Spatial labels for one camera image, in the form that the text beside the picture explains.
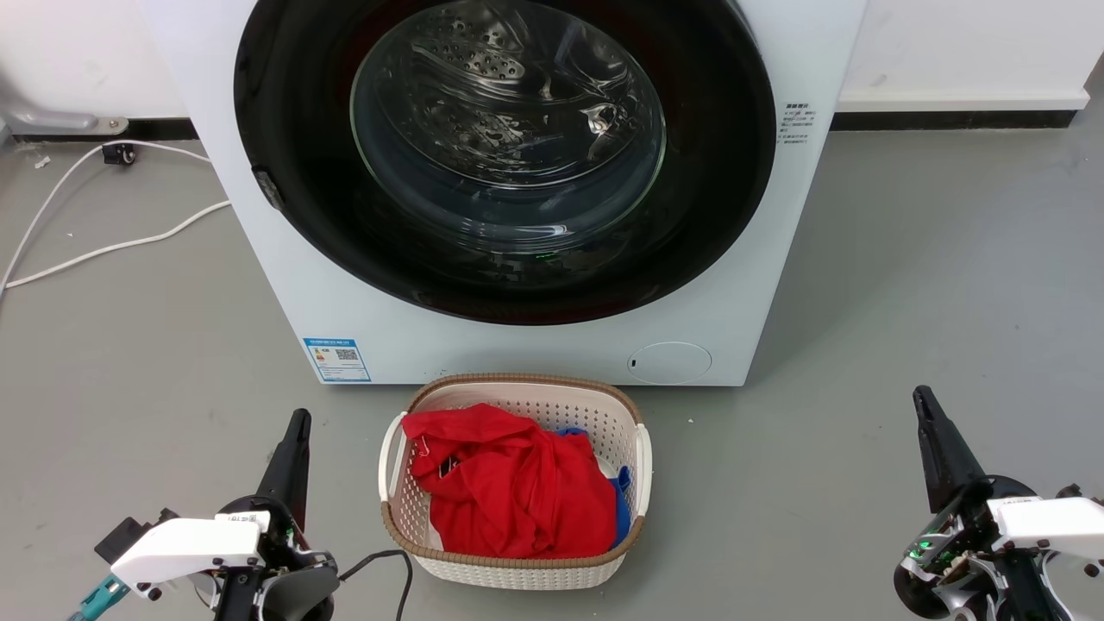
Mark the blue energy label sticker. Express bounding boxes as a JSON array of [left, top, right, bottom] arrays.
[[303, 337, 372, 384]]

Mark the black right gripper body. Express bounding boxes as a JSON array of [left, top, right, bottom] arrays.
[[893, 474, 1040, 621]]

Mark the white front-load washing machine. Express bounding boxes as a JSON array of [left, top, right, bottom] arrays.
[[138, 0, 868, 386]]

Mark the grey metal floor bracket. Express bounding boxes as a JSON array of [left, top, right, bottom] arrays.
[[0, 103, 129, 137]]

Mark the round black glass washer door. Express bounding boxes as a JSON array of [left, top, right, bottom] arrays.
[[233, 0, 777, 326]]

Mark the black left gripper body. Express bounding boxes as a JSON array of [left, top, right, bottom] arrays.
[[214, 495, 339, 621]]

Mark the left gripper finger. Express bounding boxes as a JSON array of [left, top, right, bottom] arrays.
[[257, 410, 304, 519], [292, 410, 312, 529]]

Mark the round white filter cover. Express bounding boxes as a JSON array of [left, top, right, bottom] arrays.
[[627, 342, 713, 386]]

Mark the cream woven laundry basket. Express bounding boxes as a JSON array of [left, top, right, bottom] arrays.
[[378, 373, 654, 591]]

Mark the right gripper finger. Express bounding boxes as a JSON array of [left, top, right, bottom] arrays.
[[920, 386, 990, 511], [913, 386, 942, 514]]

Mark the small printed text label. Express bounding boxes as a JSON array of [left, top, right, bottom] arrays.
[[779, 102, 816, 146]]

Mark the perforated steel washer drum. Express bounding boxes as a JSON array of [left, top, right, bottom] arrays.
[[379, 0, 648, 191]]

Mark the red garment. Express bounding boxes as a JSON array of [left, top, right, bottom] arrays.
[[402, 403, 620, 560]]

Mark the blue garment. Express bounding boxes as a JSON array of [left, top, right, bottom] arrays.
[[556, 425, 633, 549]]

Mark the white power cable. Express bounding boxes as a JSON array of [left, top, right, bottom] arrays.
[[0, 140, 232, 294]]

